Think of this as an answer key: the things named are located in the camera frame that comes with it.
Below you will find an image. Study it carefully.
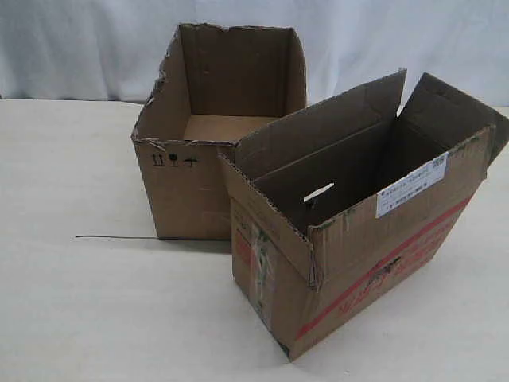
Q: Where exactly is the large torn open cardboard box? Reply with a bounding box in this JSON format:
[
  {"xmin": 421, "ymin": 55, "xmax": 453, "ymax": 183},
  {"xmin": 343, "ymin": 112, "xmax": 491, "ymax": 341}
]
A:
[{"xmin": 131, "ymin": 23, "xmax": 307, "ymax": 240}]

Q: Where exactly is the narrow cardboard box red print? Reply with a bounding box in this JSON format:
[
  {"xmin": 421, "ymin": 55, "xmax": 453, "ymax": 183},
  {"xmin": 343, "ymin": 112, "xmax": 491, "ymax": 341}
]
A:
[{"xmin": 219, "ymin": 70, "xmax": 508, "ymax": 360}]

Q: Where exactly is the white backdrop cloth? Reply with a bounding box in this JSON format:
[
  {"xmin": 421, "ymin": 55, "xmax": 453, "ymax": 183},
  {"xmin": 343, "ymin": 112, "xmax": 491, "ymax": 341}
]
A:
[{"xmin": 1, "ymin": 1, "xmax": 508, "ymax": 106}]

